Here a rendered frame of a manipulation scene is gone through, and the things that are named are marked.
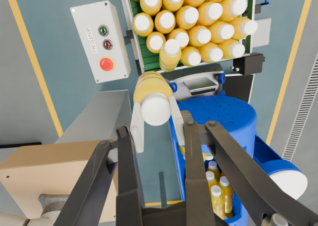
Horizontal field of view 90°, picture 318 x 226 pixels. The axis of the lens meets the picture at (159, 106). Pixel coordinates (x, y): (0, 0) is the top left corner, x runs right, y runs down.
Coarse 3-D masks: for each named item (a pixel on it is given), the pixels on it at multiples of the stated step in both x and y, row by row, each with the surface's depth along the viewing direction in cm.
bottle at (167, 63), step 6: (162, 48) 45; (180, 48) 46; (162, 54) 45; (168, 54) 44; (174, 54) 44; (180, 54) 46; (162, 60) 47; (168, 60) 45; (174, 60) 46; (162, 66) 54; (168, 66) 51; (174, 66) 52
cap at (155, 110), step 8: (152, 96) 20; (160, 96) 20; (144, 104) 20; (152, 104) 20; (160, 104) 20; (168, 104) 20; (144, 112) 20; (152, 112) 20; (160, 112) 20; (168, 112) 20; (144, 120) 20; (152, 120) 20; (160, 120) 21
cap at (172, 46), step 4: (168, 40) 42; (172, 40) 42; (176, 40) 42; (168, 44) 42; (172, 44) 42; (176, 44) 42; (168, 48) 42; (172, 48) 42; (176, 48) 42; (168, 52) 42; (172, 52) 42; (176, 52) 42
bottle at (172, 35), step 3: (174, 30) 50; (177, 30) 49; (180, 30) 48; (183, 30) 49; (168, 33) 56; (171, 33) 50; (174, 33) 49; (177, 33) 48; (186, 33) 49; (168, 36) 52; (171, 36) 49; (174, 36) 48; (168, 39) 52; (186, 45) 51; (183, 48) 52
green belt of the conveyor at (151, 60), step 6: (132, 0) 57; (132, 6) 58; (138, 6) 58; (132, 12) 58; (138, 12) 58; (138, 36) 62; (144, 42) 63; (144, 48) 64; (144, 54) 65; (150, 54) 65; (156, 54) 65; (144, 60) 65; (150, 60) 66; (156, 60) 66; (228, 60) 69; (144, 66) 66; (150, 66) 67; (156, 66) 67; (162, 72) 70
